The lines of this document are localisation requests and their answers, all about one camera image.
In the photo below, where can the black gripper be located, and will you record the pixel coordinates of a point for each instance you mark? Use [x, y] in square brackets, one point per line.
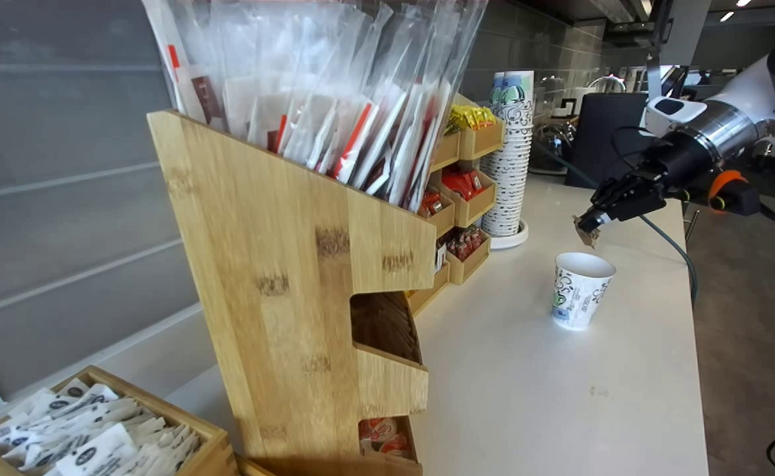
[653, 180]

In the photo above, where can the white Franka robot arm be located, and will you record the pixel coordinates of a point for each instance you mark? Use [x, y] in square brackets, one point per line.
[747, 114]

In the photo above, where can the black monitor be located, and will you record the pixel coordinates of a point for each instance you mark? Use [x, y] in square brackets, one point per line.
[602, 133]

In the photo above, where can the printed paper cup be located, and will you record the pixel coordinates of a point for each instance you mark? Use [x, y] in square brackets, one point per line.
[581, 291]

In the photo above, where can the white round cup tray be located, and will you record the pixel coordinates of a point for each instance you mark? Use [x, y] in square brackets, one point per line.
[508, 238]

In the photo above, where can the tall stack of paper cups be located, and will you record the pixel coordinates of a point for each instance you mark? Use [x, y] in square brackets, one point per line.
[512, 159]

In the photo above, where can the wide wooden tiered organizer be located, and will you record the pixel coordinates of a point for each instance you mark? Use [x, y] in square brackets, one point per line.
[474, 206]

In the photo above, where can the red snack packets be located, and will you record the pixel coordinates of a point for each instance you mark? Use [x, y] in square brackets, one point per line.
[466, 242]
[465, 182]

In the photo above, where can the bright yellow packets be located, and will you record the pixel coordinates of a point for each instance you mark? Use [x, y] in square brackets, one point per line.
[470, 116]

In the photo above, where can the clear wrapped cutlery packets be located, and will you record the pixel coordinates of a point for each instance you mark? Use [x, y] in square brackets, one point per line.
[342, 81]

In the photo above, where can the small red white packets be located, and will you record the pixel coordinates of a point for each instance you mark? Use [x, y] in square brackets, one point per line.
[387, 438]

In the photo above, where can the narrow wooden tiered organizer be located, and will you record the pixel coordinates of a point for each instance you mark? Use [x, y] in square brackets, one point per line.
[282, 291]

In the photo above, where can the small wooden box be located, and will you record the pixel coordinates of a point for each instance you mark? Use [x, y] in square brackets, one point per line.
[216, 444]

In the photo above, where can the white sugar sachets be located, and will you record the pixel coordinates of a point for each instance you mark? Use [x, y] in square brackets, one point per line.
[97, 431]

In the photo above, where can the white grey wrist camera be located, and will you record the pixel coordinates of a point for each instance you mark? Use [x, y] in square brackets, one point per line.
[676, 111]

